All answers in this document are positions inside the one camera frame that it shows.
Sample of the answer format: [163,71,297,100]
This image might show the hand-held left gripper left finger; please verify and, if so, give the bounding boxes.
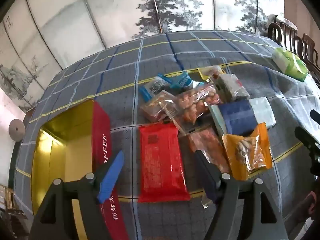
[29,151,125,240]

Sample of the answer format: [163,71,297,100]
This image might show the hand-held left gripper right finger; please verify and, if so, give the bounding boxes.
[194,149,289,240]

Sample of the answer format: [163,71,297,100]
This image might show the orange nut packet clear window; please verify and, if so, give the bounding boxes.
[221,122,273,182]

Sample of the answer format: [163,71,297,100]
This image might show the orange-red snack packet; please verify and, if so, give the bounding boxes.
[186,127,232,205]

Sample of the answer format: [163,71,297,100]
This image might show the red tin box gold inside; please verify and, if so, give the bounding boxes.
[31,99,130,240]

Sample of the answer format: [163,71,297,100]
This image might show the large red snack packet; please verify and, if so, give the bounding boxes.
[137,122,192,203]

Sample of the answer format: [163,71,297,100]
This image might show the navy and pale teal packet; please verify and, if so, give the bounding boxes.
[209,97,277,137]

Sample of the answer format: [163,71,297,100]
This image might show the clear peanut packet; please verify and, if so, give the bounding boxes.
[162,84,224,133]

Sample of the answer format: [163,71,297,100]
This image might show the clear packet reddish snack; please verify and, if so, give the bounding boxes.
[140,90,175,123]

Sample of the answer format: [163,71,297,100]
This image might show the grey speckled snack packet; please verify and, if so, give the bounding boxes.
[216,74,250,103]

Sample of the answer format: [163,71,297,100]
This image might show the blue-edged clear packet dark contents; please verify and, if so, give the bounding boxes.
[139,76,173,103]

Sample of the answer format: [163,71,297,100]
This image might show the yellow snack packet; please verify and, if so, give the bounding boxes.
[197,65,223,80]

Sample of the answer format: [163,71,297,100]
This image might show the green tissue pack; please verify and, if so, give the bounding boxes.
[272,47,308,82]

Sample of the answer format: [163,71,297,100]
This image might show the dark wooden chair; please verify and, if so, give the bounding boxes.
[301,34,320,68]
[267,15,299,53]

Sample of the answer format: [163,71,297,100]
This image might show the wooden crate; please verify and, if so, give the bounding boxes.
[0,184,28,230]

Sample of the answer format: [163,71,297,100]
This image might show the round stone disc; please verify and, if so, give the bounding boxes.
[9,119,26,142]

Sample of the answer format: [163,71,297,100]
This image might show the blue plaid blanket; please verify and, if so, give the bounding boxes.
[14,30,320,240]

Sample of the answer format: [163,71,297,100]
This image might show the painted landscape folding screen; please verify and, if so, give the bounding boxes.
[0,0,285,110]

